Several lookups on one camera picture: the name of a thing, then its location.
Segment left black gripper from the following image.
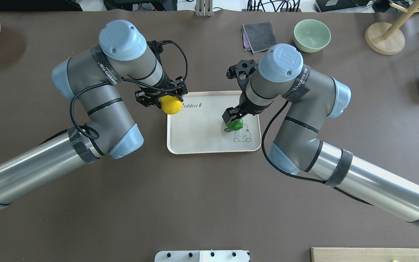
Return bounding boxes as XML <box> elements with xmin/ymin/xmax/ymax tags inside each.
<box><xmin>135</xmin><ymin>71</ymin><xmax>188</xmax><ymax>109</ymax></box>

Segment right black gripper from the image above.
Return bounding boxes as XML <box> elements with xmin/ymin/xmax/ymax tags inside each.
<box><xmin>222</xmin><ymin>92</ymin><xmax>272</xmax><ymax>124</ymax></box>

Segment green lime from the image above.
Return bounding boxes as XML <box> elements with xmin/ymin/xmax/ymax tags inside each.
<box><xmin>226</xmin><ymin>119</ymin><xmax>244</xmax><ymax>131</ymax></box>

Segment yellow lemon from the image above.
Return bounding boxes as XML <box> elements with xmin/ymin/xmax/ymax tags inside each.
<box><xmin>158</xmin><ymin>96</ymin><xmax>183</xmax><ymax>115</ymax></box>

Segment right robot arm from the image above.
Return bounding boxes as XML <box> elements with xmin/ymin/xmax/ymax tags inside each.
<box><xmin>222</xmin><ymin>43</ymin><xmax>419</xmax><ymax>228</ymax></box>

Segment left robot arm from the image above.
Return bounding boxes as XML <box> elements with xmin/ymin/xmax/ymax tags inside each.
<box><xmin>0</xmin><ymin>20</ymin><xmax>188</xmax><ymax>210</ymax></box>

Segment cream rabbit print tray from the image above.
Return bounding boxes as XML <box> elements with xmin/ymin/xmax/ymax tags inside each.
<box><xmin>167</xmin><ymin>91</ymin><xmax>261</xmax><ymax>154</ymax></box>

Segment purple cloth under grey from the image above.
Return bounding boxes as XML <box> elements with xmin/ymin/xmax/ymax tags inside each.
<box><xmin>242</xmin><ymin>29</ymin><xmax>251</xmax><ymax>51</ymax></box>

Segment grey folded cloth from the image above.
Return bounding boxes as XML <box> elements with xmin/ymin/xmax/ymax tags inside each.
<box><xmin>242</xmin><ymin>21</ymin><xmax>278</xmax><ymax>53</ymax></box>

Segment mint green bowl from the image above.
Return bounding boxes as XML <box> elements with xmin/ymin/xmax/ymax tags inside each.
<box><xmin>293</xmin><ymin>19</ymin><xmax>331</xmax><ymax>53</ymax></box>

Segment wooden cutting board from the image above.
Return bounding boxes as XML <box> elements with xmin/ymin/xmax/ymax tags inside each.
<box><xmin>311</xmin><ymin>247</ymin><xmax>419</xmax><ymax>262</ymax></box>

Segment wooden mug tree stand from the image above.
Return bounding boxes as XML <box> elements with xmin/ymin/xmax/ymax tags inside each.
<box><xmin>365</xmin><ymin>0</ymin><xmax>419</xmax><ymax>55</ymax></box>

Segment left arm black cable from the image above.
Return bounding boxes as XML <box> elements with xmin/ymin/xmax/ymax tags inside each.
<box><xmin>70</xmin><ymin>40</ymin><xmax>189</xmax><ymax>140</ymax></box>

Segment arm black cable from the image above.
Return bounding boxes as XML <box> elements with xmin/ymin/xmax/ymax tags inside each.
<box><xmin>70</xmin><ymin>40</ymin><xmax>189</xmax><ymax>140</ymax></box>
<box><xmin>261</xmin><ymin>100</ymin><xmax>374</xmax><ymax>206</ymax></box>

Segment aluminium camera post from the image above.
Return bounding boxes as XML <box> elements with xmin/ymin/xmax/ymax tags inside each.
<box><xmin>196</xmin><ymin>0</ymin><xmax>213</xmax><ymax>17</ymax></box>

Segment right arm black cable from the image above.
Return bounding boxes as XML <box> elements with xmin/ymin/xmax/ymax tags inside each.
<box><xmin>261</xmin><ymin>100</ymin><xmax>374</xmax><ymax>206</ymax></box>

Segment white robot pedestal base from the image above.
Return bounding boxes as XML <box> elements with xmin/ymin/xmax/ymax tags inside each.
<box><xmin>154</xmin><ymin>249</ymin><xmax>251</xmax><ymax>262</ymax></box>

